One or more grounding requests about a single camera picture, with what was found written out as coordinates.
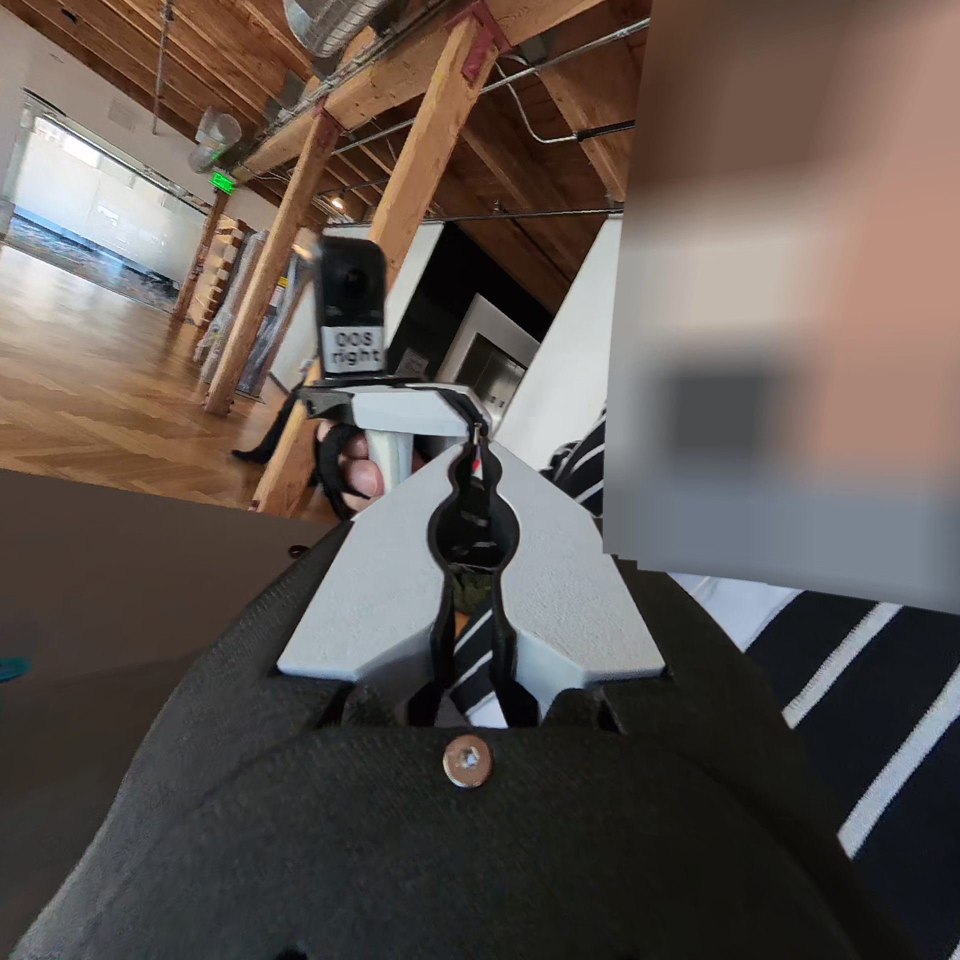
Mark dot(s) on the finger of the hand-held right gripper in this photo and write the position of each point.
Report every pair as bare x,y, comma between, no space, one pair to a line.
405,411

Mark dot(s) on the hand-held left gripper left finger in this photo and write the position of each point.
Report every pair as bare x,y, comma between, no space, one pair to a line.
360,600

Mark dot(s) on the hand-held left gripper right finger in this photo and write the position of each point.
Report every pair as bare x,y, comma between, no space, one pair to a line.
577,600

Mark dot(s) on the person's right hand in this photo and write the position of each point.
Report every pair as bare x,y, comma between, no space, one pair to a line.
360,472

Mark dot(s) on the leaning wrapped panels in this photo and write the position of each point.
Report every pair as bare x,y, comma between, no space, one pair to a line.
247,315

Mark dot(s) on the green exit sign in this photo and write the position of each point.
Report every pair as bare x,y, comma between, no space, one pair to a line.
223,181

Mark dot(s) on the wooden post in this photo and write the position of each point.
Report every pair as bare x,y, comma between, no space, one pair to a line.
270,262
420,165

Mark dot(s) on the silver ceiling duct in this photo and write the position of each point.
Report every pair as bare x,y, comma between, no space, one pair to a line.
330,26

